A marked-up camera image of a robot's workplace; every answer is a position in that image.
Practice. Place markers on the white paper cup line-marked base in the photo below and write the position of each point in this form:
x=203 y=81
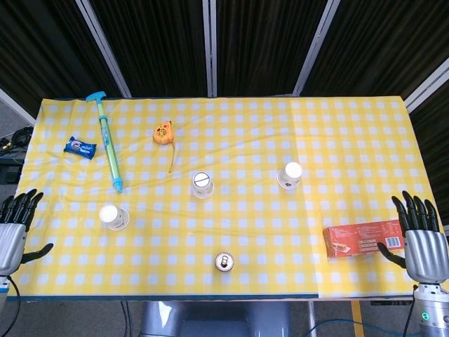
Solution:
x=202 y=184

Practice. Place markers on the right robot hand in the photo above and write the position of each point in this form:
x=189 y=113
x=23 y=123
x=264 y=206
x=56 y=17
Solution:
x=426 y=252

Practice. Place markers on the grey robot torso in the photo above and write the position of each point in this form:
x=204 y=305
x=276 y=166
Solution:
x=214 y=319

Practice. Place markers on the blue cookie packet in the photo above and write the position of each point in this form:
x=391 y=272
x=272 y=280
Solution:
x=80 y=147

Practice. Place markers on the white paper cup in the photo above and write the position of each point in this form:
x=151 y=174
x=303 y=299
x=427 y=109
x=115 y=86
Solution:
x=114 y=217
x=290 y=175

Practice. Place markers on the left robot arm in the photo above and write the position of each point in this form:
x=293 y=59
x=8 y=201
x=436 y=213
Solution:
x=3 y=286

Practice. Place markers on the orange cardboard box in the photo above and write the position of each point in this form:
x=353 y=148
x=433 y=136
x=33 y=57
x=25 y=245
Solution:
x=354 y=238

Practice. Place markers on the white partition post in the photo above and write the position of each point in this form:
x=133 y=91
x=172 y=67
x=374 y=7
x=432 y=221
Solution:
x=210 y=45
x=15 y=105
x=103 y=45
x=426 y=86
x=314 y=45

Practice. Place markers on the green blue water squirter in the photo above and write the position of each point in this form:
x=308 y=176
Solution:
x=109 y=147

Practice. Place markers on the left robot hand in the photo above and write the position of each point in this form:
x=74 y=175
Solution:
x=10 y=242

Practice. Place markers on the white table leg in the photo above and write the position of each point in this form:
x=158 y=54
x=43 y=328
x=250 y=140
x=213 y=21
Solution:
x=311 y=319

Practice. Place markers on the yellow checkered tablecloth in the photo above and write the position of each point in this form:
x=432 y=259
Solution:
x=245 y=133

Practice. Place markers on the orange tape measure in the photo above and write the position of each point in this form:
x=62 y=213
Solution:
x=162 y=133

